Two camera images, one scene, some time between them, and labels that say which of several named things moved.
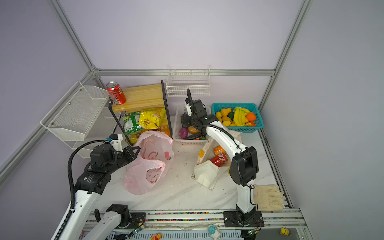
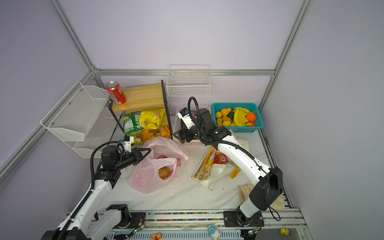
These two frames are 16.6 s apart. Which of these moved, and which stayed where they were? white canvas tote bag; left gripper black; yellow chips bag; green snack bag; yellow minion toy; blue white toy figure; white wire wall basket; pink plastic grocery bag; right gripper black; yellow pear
Moved: pink plastic grocery bag; right gripper black; left gripper black; white canvas tote bag
Stayed: blue white toy figure; yellow pear; yellow chips bag; green snack bag; white wire wall basket; yellow minion toy
